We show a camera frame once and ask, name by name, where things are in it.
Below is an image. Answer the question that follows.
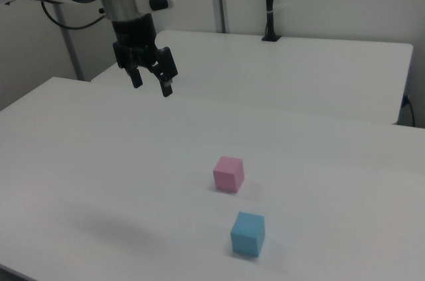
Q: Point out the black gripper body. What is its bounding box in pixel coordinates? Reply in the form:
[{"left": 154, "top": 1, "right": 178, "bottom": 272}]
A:
[{"left": 112, "top": 14, "right": 160, "bottom": 70}]

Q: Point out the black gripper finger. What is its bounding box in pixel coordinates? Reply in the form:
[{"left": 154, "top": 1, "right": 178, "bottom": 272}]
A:
[
  {"left": 125, "top": 62, "right": 144, "bottom": 89},
  {"left": 151, "top": 46, "right": 179, "bottom": 98}
]

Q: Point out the blue cube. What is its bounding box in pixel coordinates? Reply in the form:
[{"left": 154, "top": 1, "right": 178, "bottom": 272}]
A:
[{"left": 230, "top": 211, "right": 266, "bottom": 258}]

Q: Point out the pink cube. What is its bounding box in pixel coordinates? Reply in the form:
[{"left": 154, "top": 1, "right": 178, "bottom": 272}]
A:
[{"left": 212, "top": 156, "right": 245, "bottom": 194}]

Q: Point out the white side table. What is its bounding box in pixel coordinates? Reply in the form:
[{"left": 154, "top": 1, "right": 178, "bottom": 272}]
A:
[{"left": 90, "top": 30, "right": 414, "bottom": 126}]

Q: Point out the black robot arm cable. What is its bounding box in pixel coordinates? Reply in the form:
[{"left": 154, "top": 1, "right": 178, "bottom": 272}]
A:
[{"left": 39, "top": 0, "right": 108, "bottom": 31}]

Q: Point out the black wall cable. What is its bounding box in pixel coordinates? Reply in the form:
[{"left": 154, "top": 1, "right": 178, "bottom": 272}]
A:
[{"left": 402, "top": 94, "right": 416, "bottom": 127}]

